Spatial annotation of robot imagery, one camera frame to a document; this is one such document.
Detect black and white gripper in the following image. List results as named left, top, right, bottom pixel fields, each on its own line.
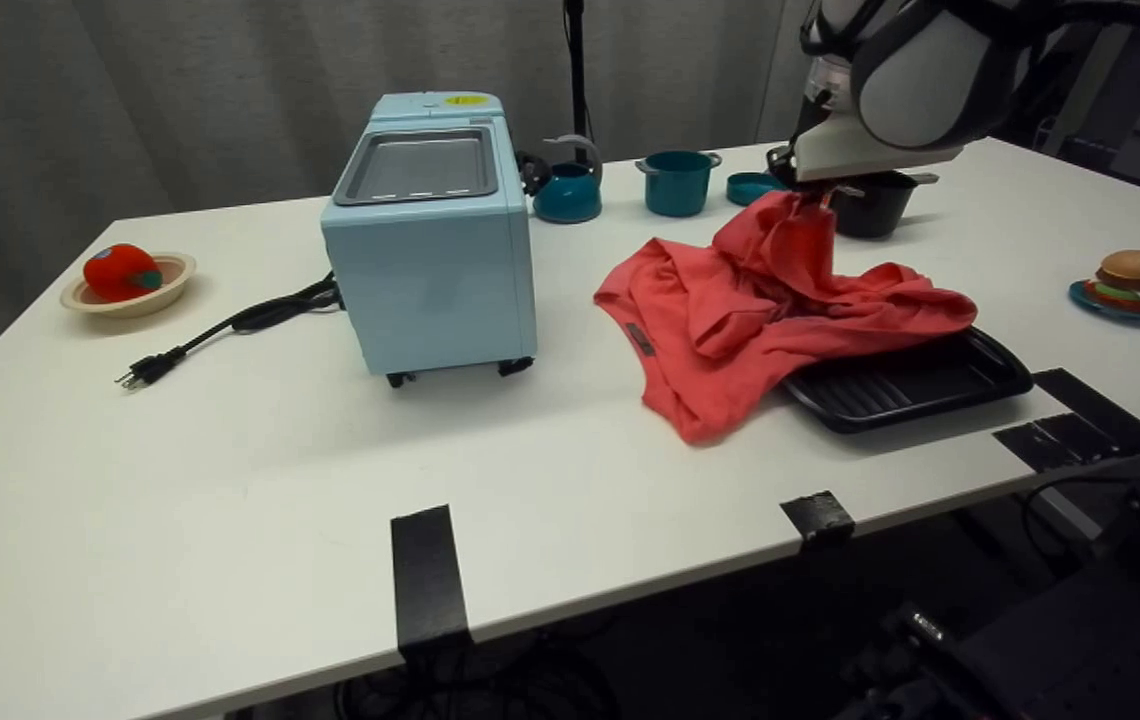
left=770, top=59, right=934, bottom=188

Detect orange cloth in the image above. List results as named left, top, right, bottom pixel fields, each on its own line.
left=598, top=192, right=976, bottom=445

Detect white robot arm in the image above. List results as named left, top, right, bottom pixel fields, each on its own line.
left=770, top=0, right=1140, bottom=188

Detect black cooking pot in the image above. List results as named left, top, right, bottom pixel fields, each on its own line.
left=833, top=173, right=915, bottom=241

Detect teal toy frying pan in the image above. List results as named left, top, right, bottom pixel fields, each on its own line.
left=724, top=173, right=782, bottom=209

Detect teal toy pot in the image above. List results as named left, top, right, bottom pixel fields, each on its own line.
left=635, top=152, right=719, bottom=218

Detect black grill tray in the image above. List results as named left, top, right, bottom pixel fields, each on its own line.
left=784, top=329, right=1031, bottom=432

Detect teal toy kettle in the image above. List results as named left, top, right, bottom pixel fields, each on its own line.
left=515, top=133, right=599, bottom=225

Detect blue small plate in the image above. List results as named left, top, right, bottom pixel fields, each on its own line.
left=1067, top=281, right=1140, bottom=329

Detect toy hamburger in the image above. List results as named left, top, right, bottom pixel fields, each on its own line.
left=1092, top=248, right=1140, bottom=307

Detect black tape square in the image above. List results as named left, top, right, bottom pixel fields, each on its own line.
left=784, top=491, right=858, bottom=544

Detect black tape patch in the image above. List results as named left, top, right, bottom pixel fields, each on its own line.
left=996, top=369, right=1140, bottom=473

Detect light blue toaster oven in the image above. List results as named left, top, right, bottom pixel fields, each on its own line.
left=319, top=94, right=536, bottom=388

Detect black tape strip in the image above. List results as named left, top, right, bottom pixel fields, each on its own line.
left=391, top=508, right=467, bottom=655

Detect red toy tomato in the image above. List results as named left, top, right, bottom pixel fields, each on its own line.
left=83, top=245, right=163, bottom=302

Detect beige small plate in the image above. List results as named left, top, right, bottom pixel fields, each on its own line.
left=59, top=253, right=196, bottom=322

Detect black camera stand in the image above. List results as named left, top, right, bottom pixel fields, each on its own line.
left=560, top=0, right=589, bottom=137

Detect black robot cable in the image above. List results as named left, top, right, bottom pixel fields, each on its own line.
left=1021, top=473, right=1140, bottom=564

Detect black power cord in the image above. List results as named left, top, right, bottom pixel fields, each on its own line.
left=113, top=274, right=348, bottom=391

